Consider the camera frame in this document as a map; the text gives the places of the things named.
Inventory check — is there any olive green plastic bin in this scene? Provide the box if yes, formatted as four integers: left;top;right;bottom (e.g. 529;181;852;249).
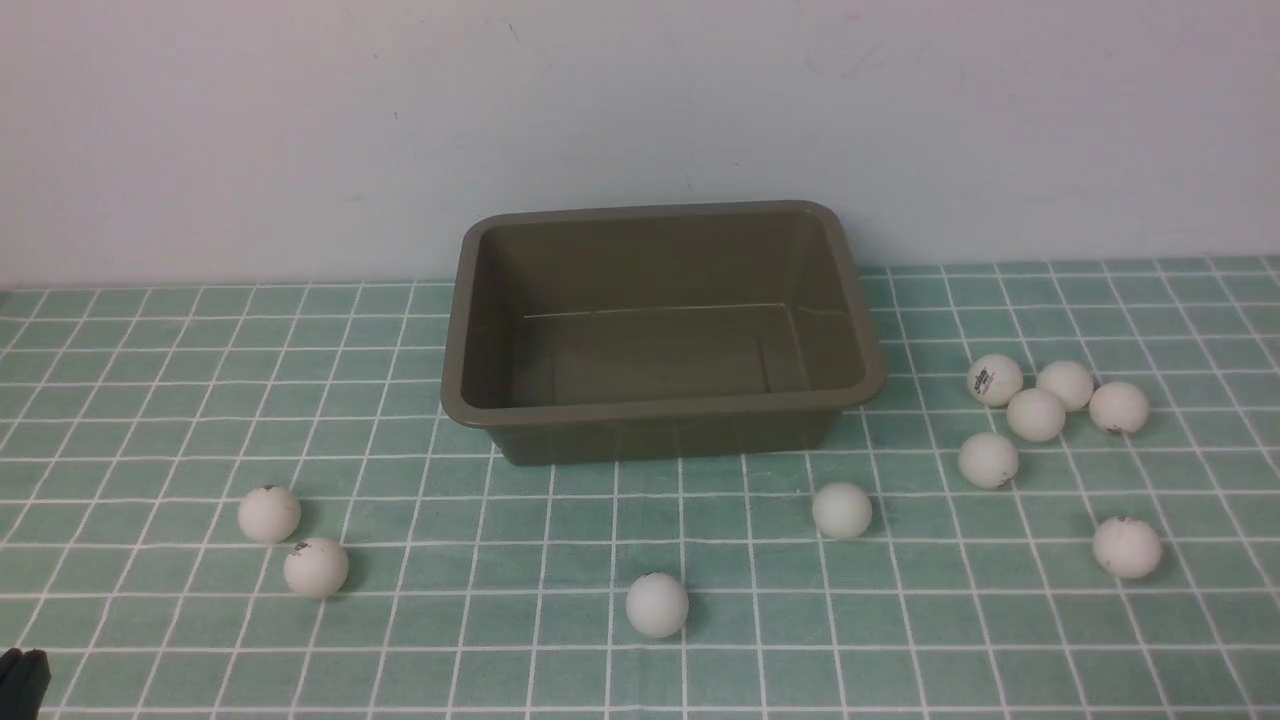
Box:
440;200;888;466

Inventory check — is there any white ball below cluster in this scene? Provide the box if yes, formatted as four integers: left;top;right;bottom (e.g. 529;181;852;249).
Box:
957;432;1020;489

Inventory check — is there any green checkered tablecloth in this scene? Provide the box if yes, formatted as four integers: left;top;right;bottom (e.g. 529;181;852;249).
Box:
1;258;1279;719

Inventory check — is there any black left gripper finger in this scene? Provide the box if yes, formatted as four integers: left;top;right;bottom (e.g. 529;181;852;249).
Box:
1;648;51;720

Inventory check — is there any white ball with logo left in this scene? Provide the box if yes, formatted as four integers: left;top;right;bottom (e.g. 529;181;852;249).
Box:
283;537;349;600

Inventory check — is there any white ball cluster back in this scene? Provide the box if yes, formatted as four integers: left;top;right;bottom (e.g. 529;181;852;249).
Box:
1036;360;1096;413

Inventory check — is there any white ball with printed logo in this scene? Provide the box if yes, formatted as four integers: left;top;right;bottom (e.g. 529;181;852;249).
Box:
965;354;1024;407

